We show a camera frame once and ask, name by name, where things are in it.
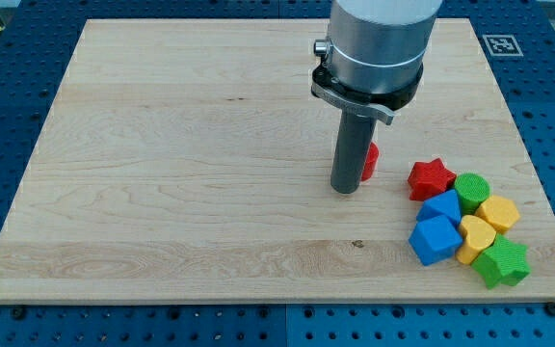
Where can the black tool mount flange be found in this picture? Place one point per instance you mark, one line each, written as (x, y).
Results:
(376, 106)

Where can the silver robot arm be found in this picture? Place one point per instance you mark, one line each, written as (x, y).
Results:
(371, 64)

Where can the white fiducial marker tag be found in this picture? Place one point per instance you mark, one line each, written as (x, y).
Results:
(502, 45)

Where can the blue cube block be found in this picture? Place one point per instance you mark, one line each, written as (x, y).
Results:
(434, 240)

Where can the yellow heart block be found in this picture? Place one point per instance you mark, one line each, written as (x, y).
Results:
(477, 235)

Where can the yellow hexagon block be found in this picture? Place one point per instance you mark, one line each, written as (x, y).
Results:
(499, 212)

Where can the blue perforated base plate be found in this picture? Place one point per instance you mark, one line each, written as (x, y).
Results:
(35, 47)

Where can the green star block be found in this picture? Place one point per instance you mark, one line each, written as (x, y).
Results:
(503, 262)

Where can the red star block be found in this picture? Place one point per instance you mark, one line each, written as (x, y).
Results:
(429, 179)

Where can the wooden board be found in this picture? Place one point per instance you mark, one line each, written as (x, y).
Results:
(187, 162)

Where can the green circle block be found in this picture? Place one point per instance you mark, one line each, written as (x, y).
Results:
(472, 190)

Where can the red circle block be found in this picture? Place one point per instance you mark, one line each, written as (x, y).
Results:
(370, 162)

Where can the blue triangle block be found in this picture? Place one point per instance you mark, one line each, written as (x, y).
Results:
(445, 204)

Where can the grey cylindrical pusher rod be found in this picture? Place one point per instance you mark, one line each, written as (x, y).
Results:
(353, 141)

